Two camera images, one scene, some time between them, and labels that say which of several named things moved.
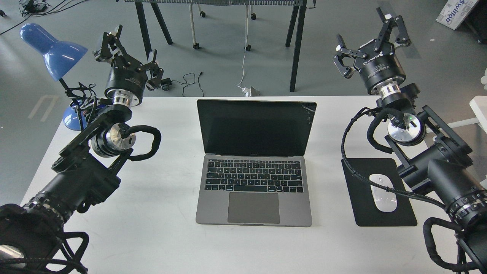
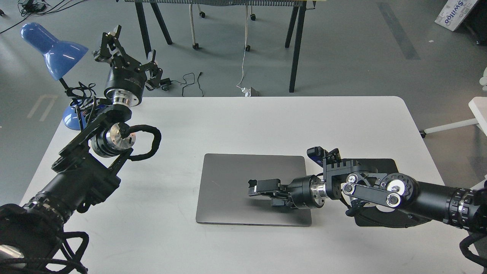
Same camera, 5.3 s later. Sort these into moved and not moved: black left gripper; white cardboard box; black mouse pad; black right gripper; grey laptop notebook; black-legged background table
Moved: black right gripper; grey laptop notebook
Not moved: black left gripper; white cardboard box; black-legged background table; black mouse pad
